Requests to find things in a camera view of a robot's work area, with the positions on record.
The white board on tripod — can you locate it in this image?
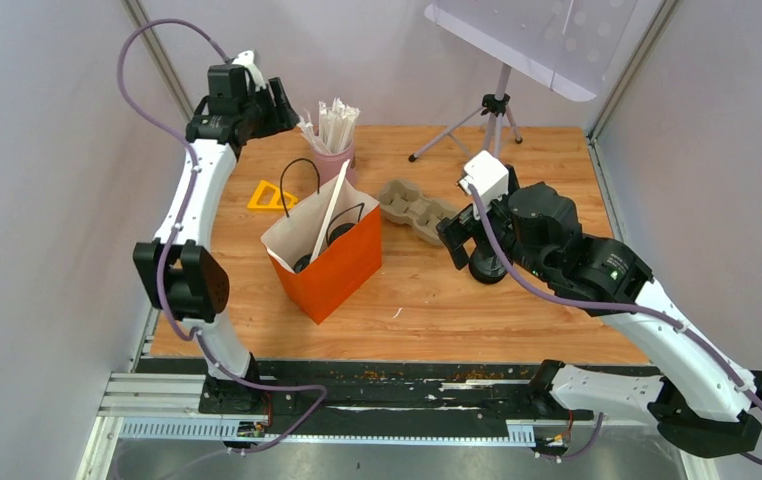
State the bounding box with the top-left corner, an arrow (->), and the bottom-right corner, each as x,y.
424,0 -> 636,102

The orange paper bag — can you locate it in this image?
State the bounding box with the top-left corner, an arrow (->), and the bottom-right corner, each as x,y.
261,168 -> 383,324

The grey tripod stand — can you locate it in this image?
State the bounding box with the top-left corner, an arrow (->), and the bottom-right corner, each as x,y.
408,63 -> 524,163

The yellow triangular plastic piece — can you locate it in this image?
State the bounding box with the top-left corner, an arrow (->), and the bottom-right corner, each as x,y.
247,180 -> 299,212

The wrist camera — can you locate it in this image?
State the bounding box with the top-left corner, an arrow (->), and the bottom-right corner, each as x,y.
231,50 -> 268,91
457,150 -> 510,205

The stack of black lids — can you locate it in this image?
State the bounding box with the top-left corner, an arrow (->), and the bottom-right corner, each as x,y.
468,246 -> 507,285

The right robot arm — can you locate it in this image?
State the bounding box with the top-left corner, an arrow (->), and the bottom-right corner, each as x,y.
437,180 -> 762,461

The pulp cup carrier tray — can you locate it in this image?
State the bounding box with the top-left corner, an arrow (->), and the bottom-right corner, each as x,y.
377,179 -> 458,246

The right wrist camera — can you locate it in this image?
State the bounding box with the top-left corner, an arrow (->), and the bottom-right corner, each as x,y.
457,150 -> 510,205

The wrapped straws bundle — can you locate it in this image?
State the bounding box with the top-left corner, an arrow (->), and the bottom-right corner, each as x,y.
297,97 -> 361,155

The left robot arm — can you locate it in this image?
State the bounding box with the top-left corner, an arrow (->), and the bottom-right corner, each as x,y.
133,51 -> 298,413

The pink straw holder cup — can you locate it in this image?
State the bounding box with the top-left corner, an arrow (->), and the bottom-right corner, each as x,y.
311,142 -> 357,185

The black cup lid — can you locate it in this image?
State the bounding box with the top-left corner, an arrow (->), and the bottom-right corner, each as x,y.
293,253 -> 313,274
327,222 -> 355,245

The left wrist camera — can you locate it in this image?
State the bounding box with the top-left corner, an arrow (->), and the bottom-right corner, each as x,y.
231,50 -> 268,91

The white straw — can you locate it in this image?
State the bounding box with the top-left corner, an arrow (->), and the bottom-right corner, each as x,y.
310,159 -> 351,262

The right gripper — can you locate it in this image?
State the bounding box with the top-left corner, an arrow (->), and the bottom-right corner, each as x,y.
435,180 -> 552,282

